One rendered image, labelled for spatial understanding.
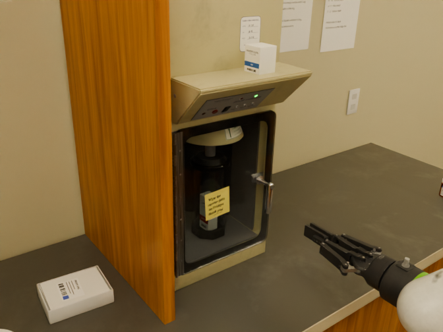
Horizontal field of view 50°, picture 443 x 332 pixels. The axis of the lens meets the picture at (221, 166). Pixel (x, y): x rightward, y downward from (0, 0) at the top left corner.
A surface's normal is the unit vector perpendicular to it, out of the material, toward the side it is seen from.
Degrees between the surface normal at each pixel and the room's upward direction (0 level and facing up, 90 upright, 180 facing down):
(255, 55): 90
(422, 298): 47
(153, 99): 90
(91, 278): 0
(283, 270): 0
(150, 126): 90
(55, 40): 90
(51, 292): 0
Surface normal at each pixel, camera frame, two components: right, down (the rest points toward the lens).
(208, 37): 0.60, 0.34
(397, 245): 0.03, -0.91
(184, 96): -0.80, 0.22
